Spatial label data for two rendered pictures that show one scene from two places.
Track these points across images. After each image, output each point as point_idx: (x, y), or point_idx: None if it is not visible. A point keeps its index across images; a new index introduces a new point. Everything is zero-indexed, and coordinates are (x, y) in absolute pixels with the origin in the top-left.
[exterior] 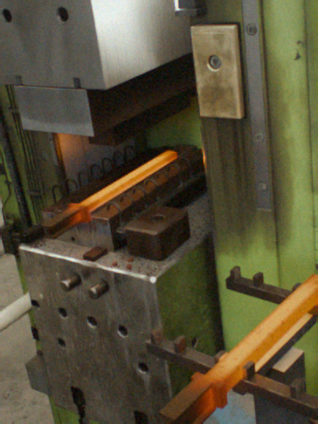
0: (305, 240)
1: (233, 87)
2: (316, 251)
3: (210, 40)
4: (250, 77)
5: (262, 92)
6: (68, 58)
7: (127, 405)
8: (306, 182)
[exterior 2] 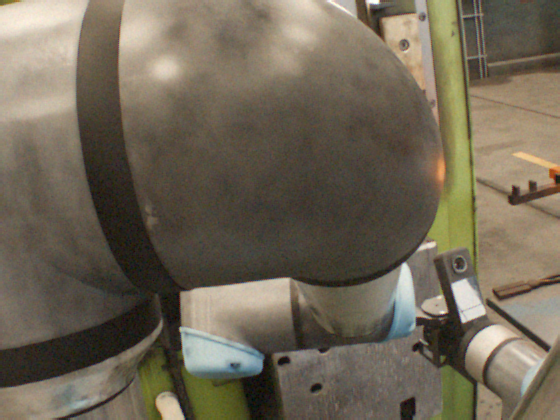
0: (464, 181)
1: (420, 63)
2: (474, 185)
3: (401, 27)
4: (423, 55)
5: (433, 65)
6: None
7: (393, 403)
8: (463, 131)
